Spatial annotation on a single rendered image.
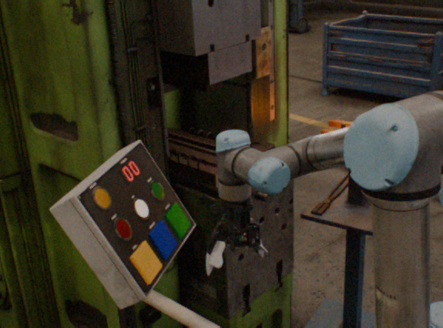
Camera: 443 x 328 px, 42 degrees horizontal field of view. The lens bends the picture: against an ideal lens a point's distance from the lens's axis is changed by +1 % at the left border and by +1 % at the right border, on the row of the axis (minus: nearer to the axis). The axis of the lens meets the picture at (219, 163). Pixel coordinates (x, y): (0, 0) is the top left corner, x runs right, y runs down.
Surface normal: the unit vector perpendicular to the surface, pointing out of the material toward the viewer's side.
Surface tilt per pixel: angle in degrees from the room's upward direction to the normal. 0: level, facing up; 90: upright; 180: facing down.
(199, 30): 90
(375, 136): 84
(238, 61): 90
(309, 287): 0
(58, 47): 89
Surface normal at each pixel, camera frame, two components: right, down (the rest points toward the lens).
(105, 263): -0.29, 0.39
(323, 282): -0.05, -0.92
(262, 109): 0.74, 0.23
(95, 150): -0.67, 0.31
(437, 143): 0.53, 0.11
